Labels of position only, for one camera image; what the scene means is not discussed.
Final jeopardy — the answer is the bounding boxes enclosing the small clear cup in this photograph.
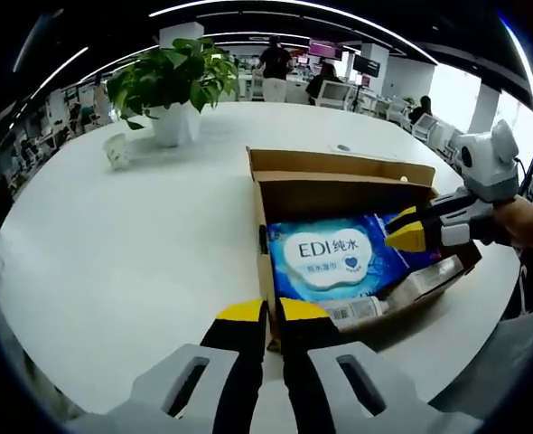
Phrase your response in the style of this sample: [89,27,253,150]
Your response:
[102,133,131,171]

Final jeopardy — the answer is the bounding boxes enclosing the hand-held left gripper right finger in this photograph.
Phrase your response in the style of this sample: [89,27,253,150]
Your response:
[278,297,431,434]

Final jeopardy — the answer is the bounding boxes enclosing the brown cardboard shoe box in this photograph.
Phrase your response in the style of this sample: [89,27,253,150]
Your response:
[246,145,483,349]

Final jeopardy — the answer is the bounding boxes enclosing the white office chair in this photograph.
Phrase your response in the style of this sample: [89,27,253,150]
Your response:
[315,80,356,109]
[413,112,439,141]

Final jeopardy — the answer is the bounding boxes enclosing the pink display screen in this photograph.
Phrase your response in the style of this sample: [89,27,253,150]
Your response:
[309,39,342,58]

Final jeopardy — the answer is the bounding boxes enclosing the long curved ceiling light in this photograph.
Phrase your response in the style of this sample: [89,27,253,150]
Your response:
[148,0,439,64]

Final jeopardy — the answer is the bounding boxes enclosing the green potted plant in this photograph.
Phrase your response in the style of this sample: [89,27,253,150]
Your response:
[107,37,240,148]

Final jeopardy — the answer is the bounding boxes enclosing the person's right hand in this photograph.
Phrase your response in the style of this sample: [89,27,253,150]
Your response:
[491,195,533,249]

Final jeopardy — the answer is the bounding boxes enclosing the blue wet wipes soft item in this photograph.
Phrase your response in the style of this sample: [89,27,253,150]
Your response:
[266,212,413,303]

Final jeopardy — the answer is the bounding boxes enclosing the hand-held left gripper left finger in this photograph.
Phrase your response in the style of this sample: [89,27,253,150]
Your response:
[130,297,268,434]

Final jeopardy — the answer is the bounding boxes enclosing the dark display screen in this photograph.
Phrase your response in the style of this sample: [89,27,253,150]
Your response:
[354,53,380,76]

